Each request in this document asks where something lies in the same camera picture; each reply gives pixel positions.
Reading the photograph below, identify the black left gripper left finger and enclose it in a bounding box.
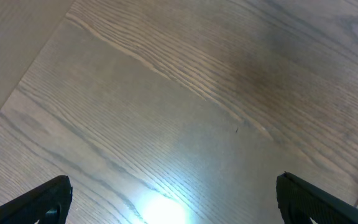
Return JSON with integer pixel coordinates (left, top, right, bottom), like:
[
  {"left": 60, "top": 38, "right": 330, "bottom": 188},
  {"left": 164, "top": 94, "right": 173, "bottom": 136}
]
[{"left": 0, "top": 175, "right": 73, "bottom": 224}]

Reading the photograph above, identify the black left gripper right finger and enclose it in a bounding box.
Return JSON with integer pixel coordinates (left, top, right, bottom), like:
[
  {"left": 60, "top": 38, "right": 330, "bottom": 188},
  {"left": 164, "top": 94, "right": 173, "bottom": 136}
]
[{"left": 276, "top": 172, "right": 358, "bottom": 224}]

